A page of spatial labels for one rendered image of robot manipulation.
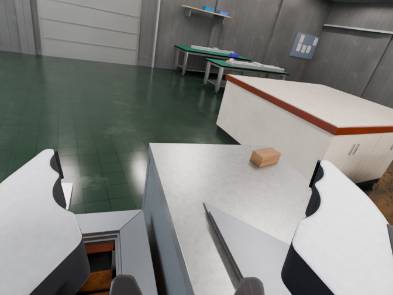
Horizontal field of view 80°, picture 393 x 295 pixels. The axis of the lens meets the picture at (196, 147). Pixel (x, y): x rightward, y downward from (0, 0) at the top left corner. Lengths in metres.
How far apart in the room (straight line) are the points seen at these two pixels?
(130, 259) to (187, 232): 0.25
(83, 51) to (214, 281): 7.58
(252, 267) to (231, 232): 0.10
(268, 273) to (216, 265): 0.11
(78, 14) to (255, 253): 7.51
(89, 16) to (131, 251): 7.28
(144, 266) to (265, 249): 0.37
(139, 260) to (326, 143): 2.18
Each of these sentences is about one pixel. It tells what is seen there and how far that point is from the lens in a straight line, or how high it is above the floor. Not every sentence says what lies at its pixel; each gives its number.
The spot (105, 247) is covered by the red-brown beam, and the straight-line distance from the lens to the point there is 0.95.
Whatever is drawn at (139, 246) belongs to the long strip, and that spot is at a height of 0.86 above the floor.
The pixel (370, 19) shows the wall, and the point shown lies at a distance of 11.79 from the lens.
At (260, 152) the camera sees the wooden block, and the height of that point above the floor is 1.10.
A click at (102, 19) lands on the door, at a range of 7.82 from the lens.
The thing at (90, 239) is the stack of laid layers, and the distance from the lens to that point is 0.90.
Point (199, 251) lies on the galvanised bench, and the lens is 0.61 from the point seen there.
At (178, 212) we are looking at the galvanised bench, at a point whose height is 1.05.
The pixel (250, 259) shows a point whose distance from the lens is 0.61.
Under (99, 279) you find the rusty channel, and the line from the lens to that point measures 0.99.
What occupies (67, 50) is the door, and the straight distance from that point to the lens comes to 7.86.
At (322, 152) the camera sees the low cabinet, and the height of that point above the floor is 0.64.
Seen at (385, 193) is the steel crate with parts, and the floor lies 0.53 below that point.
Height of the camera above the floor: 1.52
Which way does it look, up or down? 27 degrees down
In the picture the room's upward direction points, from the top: 12 degrees clockwise
